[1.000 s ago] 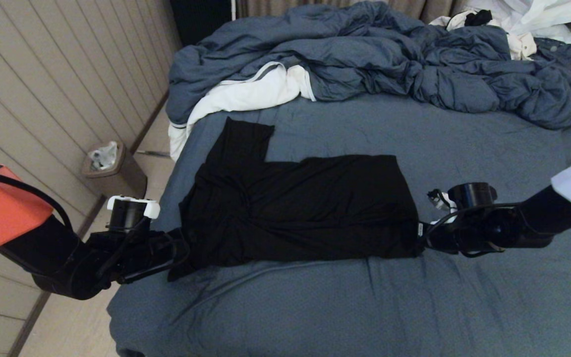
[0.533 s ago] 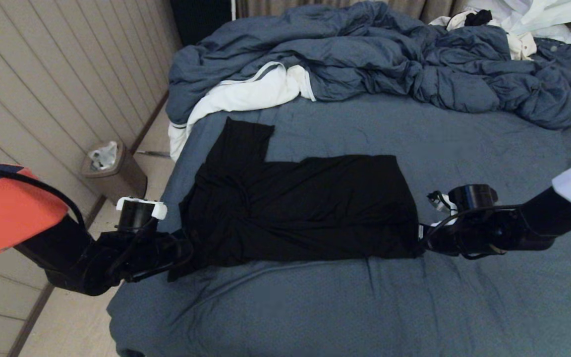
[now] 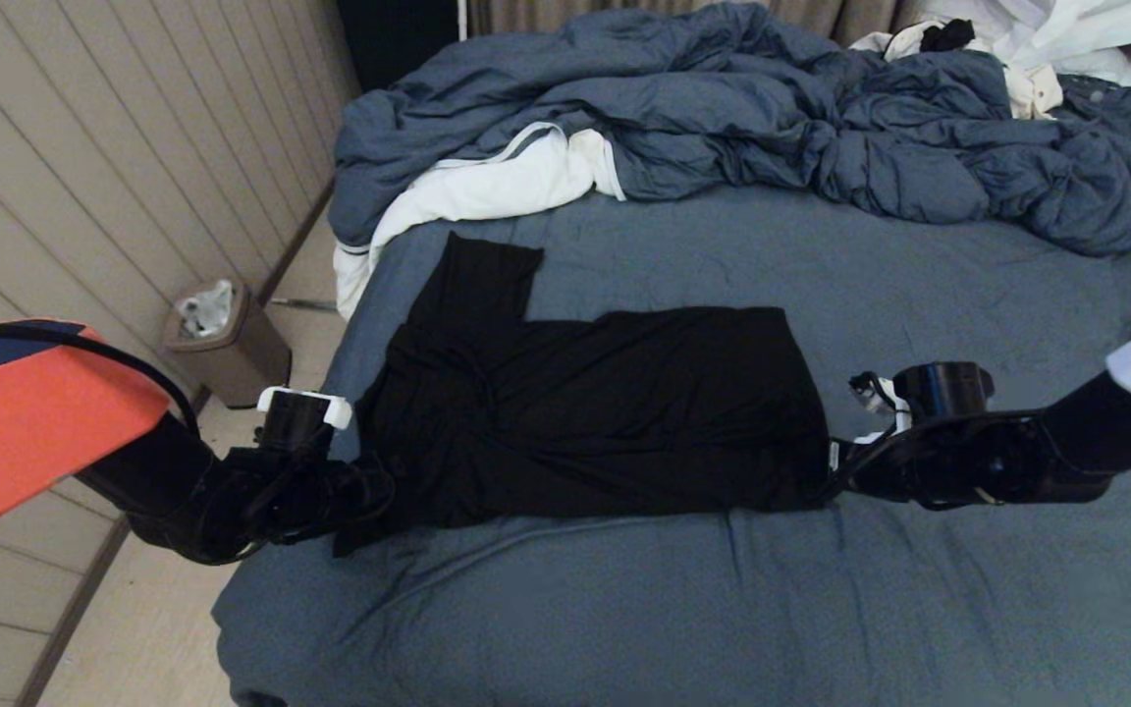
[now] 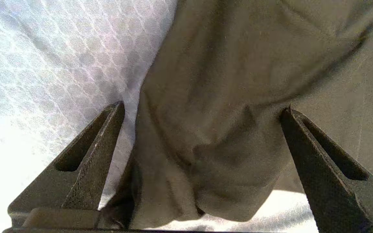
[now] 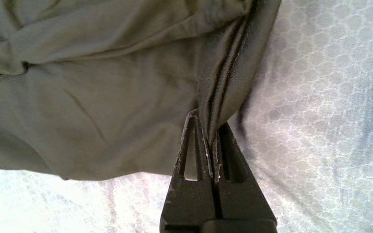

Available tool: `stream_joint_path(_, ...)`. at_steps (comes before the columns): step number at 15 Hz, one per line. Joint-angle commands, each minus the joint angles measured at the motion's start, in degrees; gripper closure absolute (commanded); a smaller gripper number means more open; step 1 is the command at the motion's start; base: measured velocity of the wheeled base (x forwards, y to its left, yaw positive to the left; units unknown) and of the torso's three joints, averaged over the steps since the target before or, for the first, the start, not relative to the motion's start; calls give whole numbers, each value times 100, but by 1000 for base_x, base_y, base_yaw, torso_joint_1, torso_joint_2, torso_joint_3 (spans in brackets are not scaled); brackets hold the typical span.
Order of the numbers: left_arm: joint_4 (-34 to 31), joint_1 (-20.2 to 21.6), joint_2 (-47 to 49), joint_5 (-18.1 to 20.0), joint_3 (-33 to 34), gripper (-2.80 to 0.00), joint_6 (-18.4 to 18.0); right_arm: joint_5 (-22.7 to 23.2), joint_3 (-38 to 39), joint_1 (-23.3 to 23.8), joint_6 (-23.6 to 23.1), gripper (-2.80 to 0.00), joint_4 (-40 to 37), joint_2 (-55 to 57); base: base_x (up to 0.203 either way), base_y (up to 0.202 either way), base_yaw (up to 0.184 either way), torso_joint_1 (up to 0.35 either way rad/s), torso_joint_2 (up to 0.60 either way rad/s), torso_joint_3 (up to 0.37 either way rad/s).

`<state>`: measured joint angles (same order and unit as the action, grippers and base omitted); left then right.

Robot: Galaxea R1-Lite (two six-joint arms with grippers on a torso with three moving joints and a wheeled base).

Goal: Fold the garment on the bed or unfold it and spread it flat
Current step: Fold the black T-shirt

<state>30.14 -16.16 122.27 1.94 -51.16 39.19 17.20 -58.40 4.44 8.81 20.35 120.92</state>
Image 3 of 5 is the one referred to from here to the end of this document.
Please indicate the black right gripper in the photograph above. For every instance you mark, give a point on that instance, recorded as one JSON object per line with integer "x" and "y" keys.
{"x": 865, "y": 466}

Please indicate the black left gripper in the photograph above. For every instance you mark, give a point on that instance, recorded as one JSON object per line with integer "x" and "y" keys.
{"x": 340, "y": 496}

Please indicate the black t-shirt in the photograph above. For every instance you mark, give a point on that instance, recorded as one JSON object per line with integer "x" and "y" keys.
{"x": 575, "y": 422}

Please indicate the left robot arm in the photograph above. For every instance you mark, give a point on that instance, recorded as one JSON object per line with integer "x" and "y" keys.
{"x": 35, "y": 432}

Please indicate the brown trash bin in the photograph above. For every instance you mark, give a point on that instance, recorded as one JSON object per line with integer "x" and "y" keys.
{"x": 242, "y": 368}

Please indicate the silver metal rod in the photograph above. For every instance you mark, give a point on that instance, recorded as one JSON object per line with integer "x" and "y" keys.
{"x": 305, "y": 305}

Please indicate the white duvet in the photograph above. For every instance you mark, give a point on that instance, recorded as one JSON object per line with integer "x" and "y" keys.
{"x": 487, "y": 187}

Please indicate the crumpled blue duvet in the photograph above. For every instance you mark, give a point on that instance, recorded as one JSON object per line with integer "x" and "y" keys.
{"x": 723, "y": 98}

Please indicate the small black fabric item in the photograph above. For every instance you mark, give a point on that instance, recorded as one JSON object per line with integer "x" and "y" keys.
{"x": 946, "y": 36}

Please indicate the black tall furniture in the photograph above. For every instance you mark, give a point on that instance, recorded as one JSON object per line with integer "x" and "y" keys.
{"x": 399, "y": 34}

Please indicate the white crumpled shirt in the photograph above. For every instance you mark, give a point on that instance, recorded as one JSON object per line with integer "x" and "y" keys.
{"x": 1066, "y": 29}

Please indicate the beige curtain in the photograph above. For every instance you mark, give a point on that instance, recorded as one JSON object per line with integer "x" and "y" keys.
{"x": 526, "y": 15}

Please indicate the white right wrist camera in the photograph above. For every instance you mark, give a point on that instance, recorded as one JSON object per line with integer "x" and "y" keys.
{"x": 885, "y": 398}

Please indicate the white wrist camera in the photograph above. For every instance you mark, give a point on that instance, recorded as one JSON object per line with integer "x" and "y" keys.
{"x": 885, "y": 398}
{"x": 305, "y": 403}

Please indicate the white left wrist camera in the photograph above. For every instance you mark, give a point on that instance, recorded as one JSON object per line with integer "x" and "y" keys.
{"x": 305, "y": 403}

